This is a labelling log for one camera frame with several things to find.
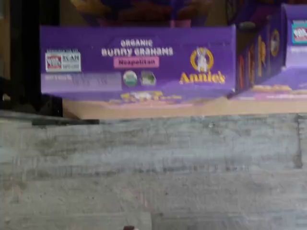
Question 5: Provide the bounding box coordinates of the brown wooden shelf board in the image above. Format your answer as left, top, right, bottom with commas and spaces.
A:
61, 90, 307, 120

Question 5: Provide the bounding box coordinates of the purple Annie's box pink patch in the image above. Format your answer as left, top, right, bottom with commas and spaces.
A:
69, 0, 229, 27

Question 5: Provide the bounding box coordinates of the black metal shelf frame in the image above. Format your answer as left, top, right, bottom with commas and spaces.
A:
0, 0, 100, 126

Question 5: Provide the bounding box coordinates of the purple Annie's bunny grahams box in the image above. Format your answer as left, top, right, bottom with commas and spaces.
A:
39, 24, 237, 105

